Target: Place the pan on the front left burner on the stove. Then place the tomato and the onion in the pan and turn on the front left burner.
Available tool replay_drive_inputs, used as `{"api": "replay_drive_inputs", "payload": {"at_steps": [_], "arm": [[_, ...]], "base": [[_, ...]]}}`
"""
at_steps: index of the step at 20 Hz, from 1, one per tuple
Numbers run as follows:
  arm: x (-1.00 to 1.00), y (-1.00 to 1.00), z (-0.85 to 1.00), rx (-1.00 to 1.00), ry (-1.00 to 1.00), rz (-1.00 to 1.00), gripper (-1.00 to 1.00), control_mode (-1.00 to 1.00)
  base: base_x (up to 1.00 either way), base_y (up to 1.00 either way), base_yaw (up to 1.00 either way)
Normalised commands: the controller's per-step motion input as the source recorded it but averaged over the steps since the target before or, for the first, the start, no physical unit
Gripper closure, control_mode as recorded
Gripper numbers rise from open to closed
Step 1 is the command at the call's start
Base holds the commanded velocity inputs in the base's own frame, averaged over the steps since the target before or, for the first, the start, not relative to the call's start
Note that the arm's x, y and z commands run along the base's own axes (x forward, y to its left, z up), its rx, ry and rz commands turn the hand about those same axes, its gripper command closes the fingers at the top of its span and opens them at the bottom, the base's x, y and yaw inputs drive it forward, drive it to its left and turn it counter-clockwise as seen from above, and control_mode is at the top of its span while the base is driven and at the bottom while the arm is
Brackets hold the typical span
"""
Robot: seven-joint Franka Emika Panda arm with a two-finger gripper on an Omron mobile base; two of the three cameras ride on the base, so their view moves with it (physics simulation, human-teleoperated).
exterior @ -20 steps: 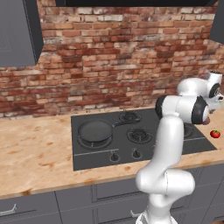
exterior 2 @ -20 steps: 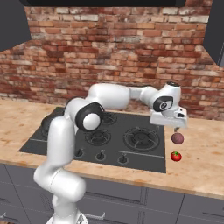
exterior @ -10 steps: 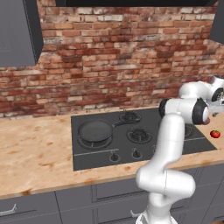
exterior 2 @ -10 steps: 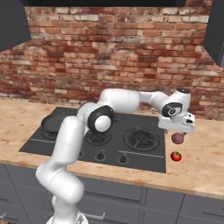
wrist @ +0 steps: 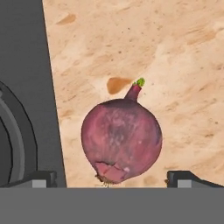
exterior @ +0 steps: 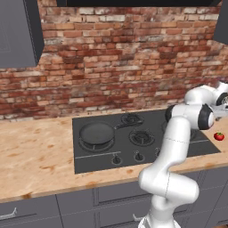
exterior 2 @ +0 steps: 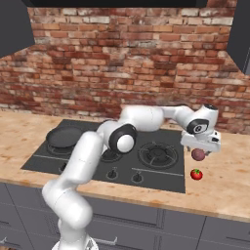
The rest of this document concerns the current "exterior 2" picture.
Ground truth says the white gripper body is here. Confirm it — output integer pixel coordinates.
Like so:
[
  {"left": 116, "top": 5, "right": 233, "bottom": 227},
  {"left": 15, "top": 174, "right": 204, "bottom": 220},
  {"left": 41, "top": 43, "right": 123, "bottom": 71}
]
[{"left": 180, "top": 131, "right": 222, "bottom": 153}]

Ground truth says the purple onion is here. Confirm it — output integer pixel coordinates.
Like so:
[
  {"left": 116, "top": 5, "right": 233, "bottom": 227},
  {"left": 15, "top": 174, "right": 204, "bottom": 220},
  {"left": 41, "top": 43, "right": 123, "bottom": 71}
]
[{"left": 190, "top": 147, "right": 207, "bottom": 162}]

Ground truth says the red tomato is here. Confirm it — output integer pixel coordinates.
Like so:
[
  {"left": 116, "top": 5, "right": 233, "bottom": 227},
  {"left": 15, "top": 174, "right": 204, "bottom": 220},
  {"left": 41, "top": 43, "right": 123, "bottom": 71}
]
[{"left": 189, "top": 168, "right": 204, "bottom": 182}]

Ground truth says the black frying pan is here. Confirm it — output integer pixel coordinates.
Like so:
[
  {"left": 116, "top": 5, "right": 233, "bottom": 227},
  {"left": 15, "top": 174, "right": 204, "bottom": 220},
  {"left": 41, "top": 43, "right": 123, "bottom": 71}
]
[{"left": 45, "top": 126, "right": 86, "bottom": 149}]

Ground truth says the black gas hob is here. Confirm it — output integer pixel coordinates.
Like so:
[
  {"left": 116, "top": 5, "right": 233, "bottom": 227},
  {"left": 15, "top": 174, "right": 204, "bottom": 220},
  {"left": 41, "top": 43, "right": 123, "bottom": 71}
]
[{"left": 21, "top": 118, "right": 187, "bottom": 194}]

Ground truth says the black hob knob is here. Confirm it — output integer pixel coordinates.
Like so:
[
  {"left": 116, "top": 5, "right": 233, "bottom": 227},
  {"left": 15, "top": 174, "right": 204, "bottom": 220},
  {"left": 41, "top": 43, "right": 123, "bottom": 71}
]
[
  {"left": 58, "top": 161, "right": 68, "bottom": 174},
  {"left": 130, "top": 170, "right": 144, "bottom": 185},
  {"left": 105, "top": 166, "right": 119, "bottom": 181}
]

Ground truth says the grey drawer front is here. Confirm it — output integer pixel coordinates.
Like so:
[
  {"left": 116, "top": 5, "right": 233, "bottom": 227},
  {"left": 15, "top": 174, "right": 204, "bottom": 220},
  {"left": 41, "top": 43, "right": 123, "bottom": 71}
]
[
  {"left": 161, "top": 209, "right": 207, "bottom": 239},
  {"left": 83, "top": 196, "right": 161, "bottom": 229},
  {"left": 5, "top": 183, "right": 53, "bottom": 214},
  {"left": 85, "top": 218, "right": 158, "bottom": 250},
  {"left": 0, "top": 224, "right": 33, "bottom": 250},
  {"left": 198, "top": 216, "right": 250, "bottom": 246}
]

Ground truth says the dark extractor hood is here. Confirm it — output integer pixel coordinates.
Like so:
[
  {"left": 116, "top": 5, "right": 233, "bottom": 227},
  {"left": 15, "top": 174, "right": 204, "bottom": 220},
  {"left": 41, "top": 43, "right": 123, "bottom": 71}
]
[{"left": 21, "top": 0, "right": 209, "bottom": 9}]

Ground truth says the dark wall cupboard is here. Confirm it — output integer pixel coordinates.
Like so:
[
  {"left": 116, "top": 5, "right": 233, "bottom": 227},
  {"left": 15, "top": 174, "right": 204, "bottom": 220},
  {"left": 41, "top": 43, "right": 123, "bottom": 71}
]
[
  {"left": 226, "top": 0, "right": 250, "bottom": 75},
  {"left": 0, "top": 0, "right": 36, "bottom": 59}
]

